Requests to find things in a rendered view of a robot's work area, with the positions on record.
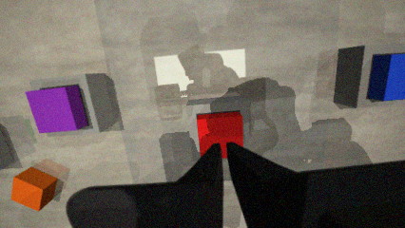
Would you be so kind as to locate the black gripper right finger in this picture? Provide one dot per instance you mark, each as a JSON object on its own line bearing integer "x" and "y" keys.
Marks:
{"x": 272, "y": 196}

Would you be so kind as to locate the orange block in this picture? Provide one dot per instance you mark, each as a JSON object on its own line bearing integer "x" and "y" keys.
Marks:
{"x": 33, "y": 188}

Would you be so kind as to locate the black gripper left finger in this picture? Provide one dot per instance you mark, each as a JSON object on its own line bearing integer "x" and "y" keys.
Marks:
{"x": 195, "y": 200}

